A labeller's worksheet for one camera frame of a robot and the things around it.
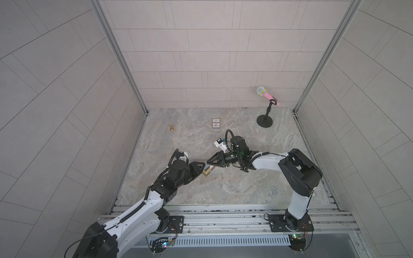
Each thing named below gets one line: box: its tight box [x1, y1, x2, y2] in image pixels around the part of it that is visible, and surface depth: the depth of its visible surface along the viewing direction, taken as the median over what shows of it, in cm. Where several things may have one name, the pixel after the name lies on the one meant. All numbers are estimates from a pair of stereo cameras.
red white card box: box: [211, 118, 222, 130], surface depth 109 cm
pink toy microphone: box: [256, 86, 280, 106], surface depth 95 cm
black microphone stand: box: [256, 98, 277, 128], surface depth 111 cm
